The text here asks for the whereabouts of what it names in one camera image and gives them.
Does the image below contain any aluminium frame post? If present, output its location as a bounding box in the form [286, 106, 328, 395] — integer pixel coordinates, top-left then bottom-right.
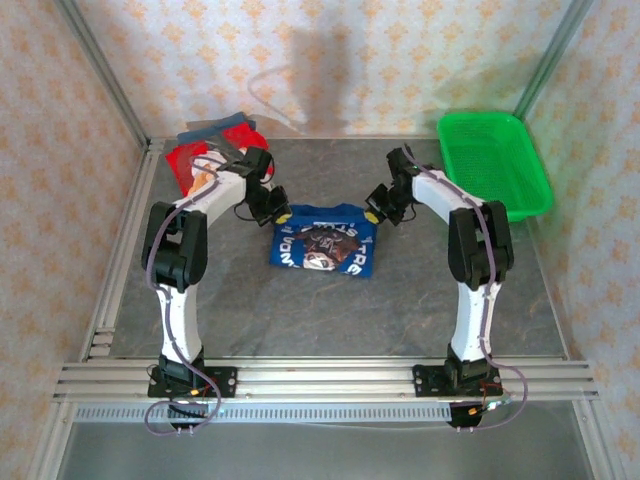
[53, 0, 151, 149]
[514, 0, 594, 119]
[572, 399, 621, 480]
[29, 399, 79, 480]

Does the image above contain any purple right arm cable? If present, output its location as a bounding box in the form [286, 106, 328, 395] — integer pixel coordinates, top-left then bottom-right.
[414, 162, 529, 434]

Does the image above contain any green plastic basket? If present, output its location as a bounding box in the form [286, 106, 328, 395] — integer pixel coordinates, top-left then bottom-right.
[436, 112, 555, 224]

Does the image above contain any slate blue folded t-shirt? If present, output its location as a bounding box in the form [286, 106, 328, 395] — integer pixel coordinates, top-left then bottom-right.
[177, 112, 258, 144]

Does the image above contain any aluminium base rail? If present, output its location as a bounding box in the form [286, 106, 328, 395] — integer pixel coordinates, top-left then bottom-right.
[52, 357, 600, 403]

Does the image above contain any slotted grey cable duct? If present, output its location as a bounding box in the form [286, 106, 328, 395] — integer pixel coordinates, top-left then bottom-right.
[74, 402, 514, 425]

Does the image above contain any blue printed t-shirt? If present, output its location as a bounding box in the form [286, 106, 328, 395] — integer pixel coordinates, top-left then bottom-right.
[268, 202, 377, 279]

